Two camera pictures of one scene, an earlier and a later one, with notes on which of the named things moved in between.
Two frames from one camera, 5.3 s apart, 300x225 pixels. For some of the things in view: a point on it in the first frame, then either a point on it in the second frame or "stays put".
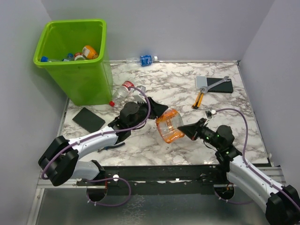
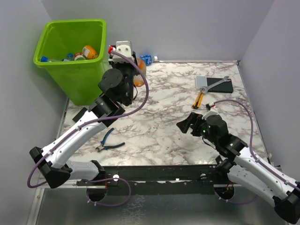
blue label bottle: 144,61 stays put
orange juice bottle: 89,52 stays put
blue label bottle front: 70,57 stays put
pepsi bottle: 46,59 stays put
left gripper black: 156,109 -> 116,64
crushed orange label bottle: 168,124 -> 138,79
